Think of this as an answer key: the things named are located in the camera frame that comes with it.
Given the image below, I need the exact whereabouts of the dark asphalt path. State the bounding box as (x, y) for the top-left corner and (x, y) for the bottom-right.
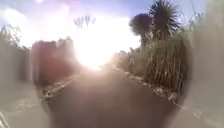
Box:
(46, 66), (188, 128)

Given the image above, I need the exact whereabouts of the small cabbage tree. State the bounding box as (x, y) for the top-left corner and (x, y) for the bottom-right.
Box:
(128, 13), (154, 49)

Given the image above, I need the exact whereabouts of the leaf-strewn verge strip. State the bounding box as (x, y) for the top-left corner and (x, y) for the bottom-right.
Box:
(113, 65), (188, 107)
(39, 74), (79, 101)

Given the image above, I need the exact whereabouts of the tall grass bush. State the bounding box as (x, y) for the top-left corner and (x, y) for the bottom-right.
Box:
(128, 33), (194, 95)

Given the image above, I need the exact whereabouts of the reddish hedge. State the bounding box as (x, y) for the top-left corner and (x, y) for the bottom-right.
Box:
(31, 37), (81, 87)

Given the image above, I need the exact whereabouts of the tall cabbage tree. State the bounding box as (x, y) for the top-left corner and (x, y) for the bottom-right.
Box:
(148, 0), (182, 42)

